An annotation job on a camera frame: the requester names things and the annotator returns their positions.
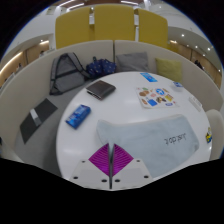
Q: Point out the navy blue patterned bag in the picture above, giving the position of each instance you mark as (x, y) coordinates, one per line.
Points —
(101, 67)

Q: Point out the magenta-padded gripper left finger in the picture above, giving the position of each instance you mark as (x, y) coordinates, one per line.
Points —
(101, 160)

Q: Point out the blue rectangular box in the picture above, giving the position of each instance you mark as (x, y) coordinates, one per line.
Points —
(78, 116)

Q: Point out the small blue and white box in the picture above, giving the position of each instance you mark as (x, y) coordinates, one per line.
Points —
(177, 86)

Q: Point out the grey backpack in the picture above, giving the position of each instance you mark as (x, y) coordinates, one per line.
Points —
(68, 75)

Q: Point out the grey cushion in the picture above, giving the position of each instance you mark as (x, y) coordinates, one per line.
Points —
(132, 62)

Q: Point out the black laptop sleeve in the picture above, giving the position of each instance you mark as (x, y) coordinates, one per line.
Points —
(43, 115)

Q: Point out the yellow divider panel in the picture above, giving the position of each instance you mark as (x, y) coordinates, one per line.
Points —
(152, 29)
(72, 29)
(114, 22)

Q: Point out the yellow-green cushion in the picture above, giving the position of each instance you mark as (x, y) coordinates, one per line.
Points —
(169, 70)

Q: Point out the curved beige sofa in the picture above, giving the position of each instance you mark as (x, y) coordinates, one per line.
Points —
(23, 90)

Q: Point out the dark brown wallet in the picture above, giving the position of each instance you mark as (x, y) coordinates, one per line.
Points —
(101, 89)

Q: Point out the light blue towel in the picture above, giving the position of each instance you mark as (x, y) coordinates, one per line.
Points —
(156, 140)

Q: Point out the ceiling lights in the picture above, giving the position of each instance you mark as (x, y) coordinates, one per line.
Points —
(75, 5)

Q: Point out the blue card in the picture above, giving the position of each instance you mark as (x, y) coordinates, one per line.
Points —
(148, 77)

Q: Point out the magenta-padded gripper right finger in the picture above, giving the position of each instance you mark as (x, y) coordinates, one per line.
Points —
(120, 159)

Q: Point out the flat white box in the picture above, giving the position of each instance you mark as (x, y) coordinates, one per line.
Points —
(196, 104)

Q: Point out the colourful sticker sheet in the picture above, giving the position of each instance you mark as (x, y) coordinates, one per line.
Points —
(156, 96)

